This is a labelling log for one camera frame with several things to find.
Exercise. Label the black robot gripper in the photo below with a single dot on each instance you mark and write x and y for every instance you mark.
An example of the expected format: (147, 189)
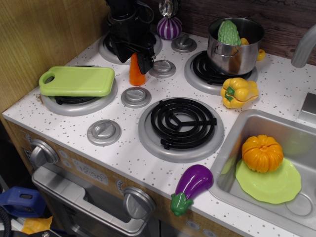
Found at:
(129, 24)

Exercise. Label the orange toy carrot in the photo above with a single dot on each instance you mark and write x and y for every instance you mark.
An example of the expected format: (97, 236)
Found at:
(135, 76)

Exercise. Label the green plastic cutting board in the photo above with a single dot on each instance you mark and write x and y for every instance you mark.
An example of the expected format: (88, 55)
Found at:
(77, 81)

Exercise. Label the back left burner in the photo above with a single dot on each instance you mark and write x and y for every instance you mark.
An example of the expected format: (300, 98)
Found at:
(106, 50)

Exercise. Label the silver knob upper centre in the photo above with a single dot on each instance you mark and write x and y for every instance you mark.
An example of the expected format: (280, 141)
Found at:
(162, 69)

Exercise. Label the silver knob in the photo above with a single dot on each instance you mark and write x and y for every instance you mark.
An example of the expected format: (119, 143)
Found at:
(162, 69)
(184, 44)
(136, 97)
(104, 132)

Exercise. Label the purple striped toy onion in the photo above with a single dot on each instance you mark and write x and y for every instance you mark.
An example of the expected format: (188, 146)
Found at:
(169, 28)

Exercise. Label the silver knob back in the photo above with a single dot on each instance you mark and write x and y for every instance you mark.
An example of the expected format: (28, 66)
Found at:
(184, 44)

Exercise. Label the hanging silver spoon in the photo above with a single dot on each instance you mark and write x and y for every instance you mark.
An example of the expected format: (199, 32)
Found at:
(169, 8)

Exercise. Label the back right burner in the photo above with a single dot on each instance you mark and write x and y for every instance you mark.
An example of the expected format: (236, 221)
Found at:
(204, 78)

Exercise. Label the silver knob front left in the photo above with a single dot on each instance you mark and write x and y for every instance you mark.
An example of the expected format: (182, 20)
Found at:
(104, 132)

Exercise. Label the front left burner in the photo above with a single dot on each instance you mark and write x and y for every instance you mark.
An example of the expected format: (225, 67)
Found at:
(78, 106)

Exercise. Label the front right black burner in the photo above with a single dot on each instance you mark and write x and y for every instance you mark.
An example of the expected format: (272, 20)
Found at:
(180, 130)

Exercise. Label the green toy bitter gourd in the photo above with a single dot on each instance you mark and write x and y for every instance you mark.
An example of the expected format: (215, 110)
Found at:
(228, 33)

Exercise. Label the steel cooking pot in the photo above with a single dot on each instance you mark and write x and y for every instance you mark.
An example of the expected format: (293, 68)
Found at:
(234, 59)

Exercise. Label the yellow toy bell pepper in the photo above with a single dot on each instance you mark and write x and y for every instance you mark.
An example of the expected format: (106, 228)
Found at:
(236, 92)

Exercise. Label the orange toy inside pot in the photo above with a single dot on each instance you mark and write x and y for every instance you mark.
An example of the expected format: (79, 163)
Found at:
(244, 41)

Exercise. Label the small yellow toy behind pot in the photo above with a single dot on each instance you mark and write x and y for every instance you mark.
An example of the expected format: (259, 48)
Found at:
(261, 55)

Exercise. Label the silver oven dial left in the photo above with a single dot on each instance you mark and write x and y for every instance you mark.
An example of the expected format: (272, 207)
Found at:
(42, 153)

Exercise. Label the silver oven dial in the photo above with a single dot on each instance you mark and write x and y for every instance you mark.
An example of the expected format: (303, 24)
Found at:
(137, 203)
(42, 153)

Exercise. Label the purple toy eggplant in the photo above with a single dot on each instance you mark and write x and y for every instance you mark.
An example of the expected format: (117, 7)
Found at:
(194, 181)

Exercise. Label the silver oven dial right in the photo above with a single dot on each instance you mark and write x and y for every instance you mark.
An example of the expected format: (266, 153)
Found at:
(137, 203)

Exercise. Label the orange toy pumpkin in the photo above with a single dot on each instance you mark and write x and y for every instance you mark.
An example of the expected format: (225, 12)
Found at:
(262, 153)

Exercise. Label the grey toy faucet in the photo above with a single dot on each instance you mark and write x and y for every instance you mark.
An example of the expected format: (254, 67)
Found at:
(304, 48)

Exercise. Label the silver toy sink basin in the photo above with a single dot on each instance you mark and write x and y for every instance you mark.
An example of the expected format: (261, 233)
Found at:
(298, 142)

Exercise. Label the blue device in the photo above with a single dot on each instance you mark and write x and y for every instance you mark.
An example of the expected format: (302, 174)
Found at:
(23, 202)

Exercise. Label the light green plastic plate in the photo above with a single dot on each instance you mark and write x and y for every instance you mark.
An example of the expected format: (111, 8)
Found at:
(275, 187)

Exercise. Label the yellow cloth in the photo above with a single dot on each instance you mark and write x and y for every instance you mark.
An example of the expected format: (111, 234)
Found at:
(35, 225)

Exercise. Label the silver oven door handle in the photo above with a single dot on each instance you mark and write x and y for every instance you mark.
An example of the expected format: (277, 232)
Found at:
(86, 210)

